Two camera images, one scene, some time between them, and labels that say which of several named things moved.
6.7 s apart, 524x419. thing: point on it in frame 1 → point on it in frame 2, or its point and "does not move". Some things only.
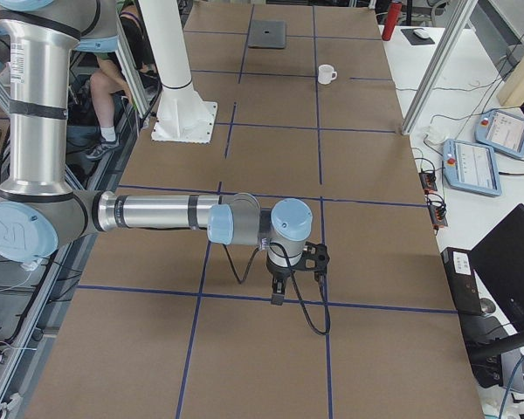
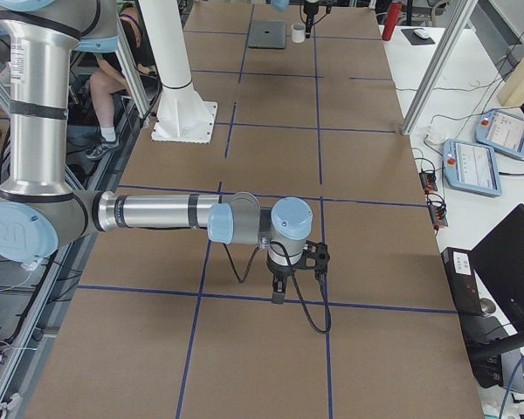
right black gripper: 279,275 does not move
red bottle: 395,13 does not move
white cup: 327,73 → 298,30
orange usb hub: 428,182 does not move
